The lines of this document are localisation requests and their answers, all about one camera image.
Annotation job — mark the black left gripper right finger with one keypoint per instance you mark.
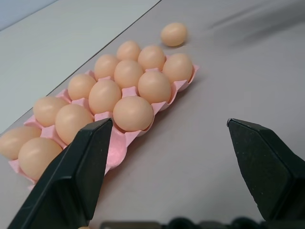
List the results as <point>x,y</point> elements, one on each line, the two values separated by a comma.
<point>264,167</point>

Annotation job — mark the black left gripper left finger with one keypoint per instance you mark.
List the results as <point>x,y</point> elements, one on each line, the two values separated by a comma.
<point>71,181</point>

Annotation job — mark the beige egg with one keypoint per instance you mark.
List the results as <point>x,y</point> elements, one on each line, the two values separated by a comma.
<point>133,113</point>
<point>47,110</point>
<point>71,122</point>
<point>154,87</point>
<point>37,156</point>
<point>151,58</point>
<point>104,96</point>
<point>14,140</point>
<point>128,73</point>
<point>81,86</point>
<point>106,65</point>
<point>177,67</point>
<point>173,34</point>
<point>128,50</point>

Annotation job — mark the pink egg tray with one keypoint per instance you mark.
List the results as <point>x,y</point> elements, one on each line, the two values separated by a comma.
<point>119,143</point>

